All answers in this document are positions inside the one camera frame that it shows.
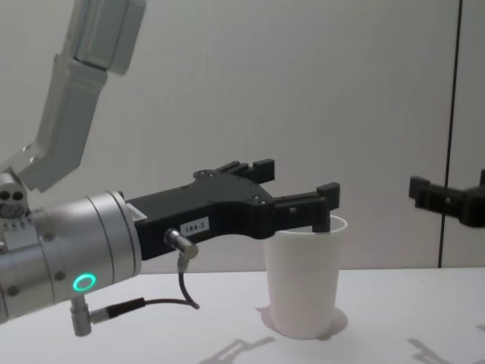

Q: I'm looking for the white plastic cup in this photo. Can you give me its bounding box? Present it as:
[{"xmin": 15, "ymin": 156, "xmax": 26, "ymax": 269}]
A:
[{"xmin": 262, "ymin": 214, "xmax": 349, "ymax": 340}]

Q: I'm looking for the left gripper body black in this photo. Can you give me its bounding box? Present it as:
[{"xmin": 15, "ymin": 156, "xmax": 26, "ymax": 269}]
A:
[{"xmin": 126, "ymin": 168, "xmax": 277, "ymax": 263}]

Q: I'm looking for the white curtain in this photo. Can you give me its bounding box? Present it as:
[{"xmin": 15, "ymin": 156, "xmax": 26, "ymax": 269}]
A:
[
  {"xmin": 441, "ymin": 0, "xmax": 485, "ymax": 269},
  {"xmin": 0, "ymin": 0, "xmax": 462, "ymax": 275}
]

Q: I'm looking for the white table cloth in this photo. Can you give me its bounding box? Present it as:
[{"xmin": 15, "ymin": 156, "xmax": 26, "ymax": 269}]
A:
[{"xmin": 0, "ymin": 266, "xmax": 485, "ymax": 364}]

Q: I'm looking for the thin dark gripper cable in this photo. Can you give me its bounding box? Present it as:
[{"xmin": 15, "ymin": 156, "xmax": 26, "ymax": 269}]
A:
[{"xmin": 69, "ymin": 227, "xmax": 202, "ymax": 337}]

